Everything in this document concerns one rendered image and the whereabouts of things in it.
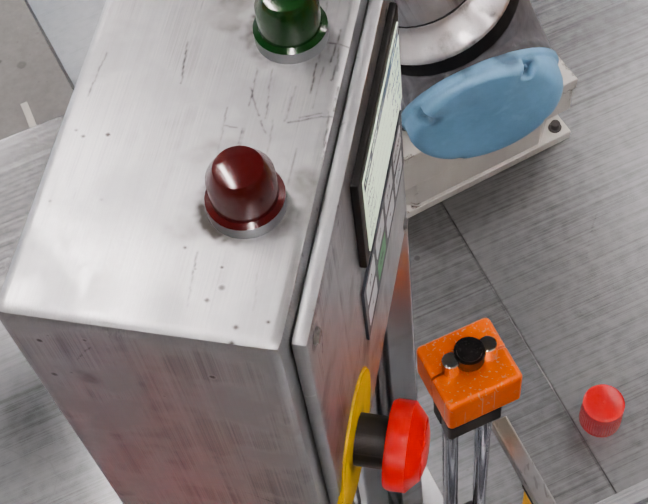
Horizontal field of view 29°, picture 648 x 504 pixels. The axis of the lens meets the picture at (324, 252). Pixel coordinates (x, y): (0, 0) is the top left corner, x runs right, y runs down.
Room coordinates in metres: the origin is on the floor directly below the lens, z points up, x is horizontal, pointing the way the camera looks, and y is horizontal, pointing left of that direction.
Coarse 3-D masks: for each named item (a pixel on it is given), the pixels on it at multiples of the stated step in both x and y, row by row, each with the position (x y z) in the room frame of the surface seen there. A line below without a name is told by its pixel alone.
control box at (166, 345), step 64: (128, 0) 0.32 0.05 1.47; (192, 0) 0.31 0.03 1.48; (320, 0) 0.30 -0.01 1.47; (384, 0) 0.30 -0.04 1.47; (128, 64) 0.29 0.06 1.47; (192, 64) 0.28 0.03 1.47; (256, 64) 0.28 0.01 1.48; (320, 64) 0.27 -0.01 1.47; (64, 128) 0.26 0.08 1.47; (128, 128) 0.26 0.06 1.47; (192, 128) 0.25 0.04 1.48; (256, 128) 0.25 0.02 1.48; (320, 128) 0.25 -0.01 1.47; (64, 192) 0.24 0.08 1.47; (128, 192) 0.23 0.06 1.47; (192, 192) 0.23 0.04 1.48; (320, 192) 0.22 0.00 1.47; (64, 256) 0.21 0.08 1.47; (128, 256) 0.21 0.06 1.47; (192, 256) 0.21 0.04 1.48; (256, 256) 0.20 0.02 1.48; (320, 256) 0.20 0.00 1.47; (0, 320) 0.20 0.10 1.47; (64, 320) 0.19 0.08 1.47; (128, 320) 0.19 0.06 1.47; (192, 320) 0.18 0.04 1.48; (256, 320) 0.18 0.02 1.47; (320, 320) 0.18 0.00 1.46; (384, 320) 0.26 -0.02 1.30; (64, 384) 0.19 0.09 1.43; (128, 384) 0.19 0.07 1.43; (192, 384) 0.18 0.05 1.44; (256, 384) 0.17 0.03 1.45; (320, 384) 0.17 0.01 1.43; (128, 448) 0.19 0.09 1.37; (192, 448) 0.18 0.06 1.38; (256, 448) 0.17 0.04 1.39; (320, 448) 0.17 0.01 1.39
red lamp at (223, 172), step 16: (224, 160) 0.22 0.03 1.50; (240, 160) 0.22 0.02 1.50; (256, 160) 0.22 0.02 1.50; (208, 176) 0.22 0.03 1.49; (224, 176) 0.22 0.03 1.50; (240, 176) 0.22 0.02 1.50; (256, 176) 0.22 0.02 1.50; (272, 176) 0.22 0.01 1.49; (208, 192) 0.22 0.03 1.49; (224, 192) 0.21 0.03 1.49; (240, 192) 0.21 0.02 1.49; (256, 192) 0.21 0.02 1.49; (272, 192) 0.22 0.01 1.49; (208, 208) 0.22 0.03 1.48; (224, 208) 0.21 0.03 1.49; (240, 208) 0.21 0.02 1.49; (256, 208) 0.21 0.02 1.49; (272, 208) 0.21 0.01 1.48; (224, 224) 0.21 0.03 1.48; (240, 224) 0.21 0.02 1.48; (256, 224) 0.21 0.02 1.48; (272, 224) 0.21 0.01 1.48
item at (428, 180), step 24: (552, 120) 0.67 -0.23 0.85; (408, 144) 0.62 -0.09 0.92; (528, 144) 0.65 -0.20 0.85; (552, 144) 0.66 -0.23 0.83; (408, 168) 0.61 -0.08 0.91; (432, 168) 0.62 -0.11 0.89; (456, 168) 0.62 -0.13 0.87; (480, 168) 0.63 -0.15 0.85; (504, 168) 0.64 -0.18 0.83; (408, 192) 0.61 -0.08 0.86; (432, 192) 0.62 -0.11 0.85; (456, 192) 0.62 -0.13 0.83; (408, 216) 0.60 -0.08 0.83
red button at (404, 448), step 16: (400, 400) 0.21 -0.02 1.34; (416, 400) 0.21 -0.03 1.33; (368, 416) 0.20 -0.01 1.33; (384, 416) 0.20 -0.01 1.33; (400, 416) 0.20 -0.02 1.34; (416, 416) 0.20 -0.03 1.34; (368, 432) 0.19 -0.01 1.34; (384, 432) 0.19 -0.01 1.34; (400, 432) 0.19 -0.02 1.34; (416, 432) 0.19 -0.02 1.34; (368, 448) 0.19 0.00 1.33; (384, 448) 0.18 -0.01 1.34; (400, 448) 0.18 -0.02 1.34; (416, 448) 0.18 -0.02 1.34; (368, 464) 0.19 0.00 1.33; (384, 464) 0.18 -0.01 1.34; (400, 464) 0.18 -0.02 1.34; (416, 464) 0.18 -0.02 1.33; (384, 480) 0.18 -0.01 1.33; (400, 480) 0.17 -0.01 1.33; (416, 480) 0.18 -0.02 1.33
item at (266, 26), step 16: (256, 0) 0.29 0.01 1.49; (272, 0) 0.28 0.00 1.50; (288, 0) 0.28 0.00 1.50; (304, 0) 0.28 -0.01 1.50; (256, 16) 0.28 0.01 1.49; (272, 16) 0.28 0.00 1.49; (288, 16) 0.28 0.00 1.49; (304, 16) 0.28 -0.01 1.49; (320, 16) 0.28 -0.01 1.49; (256, 32) 0.29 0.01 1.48; (272, 32) 0.28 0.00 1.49; (288, 32) 0.28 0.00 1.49; (304, 32) 0.28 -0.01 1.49; (320, 32) 0.28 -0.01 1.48; (272, 48) 0.28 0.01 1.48; (288, 48) 0.28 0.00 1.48; (304, 48) 0.28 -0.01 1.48; (320, 48) 0.28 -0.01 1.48
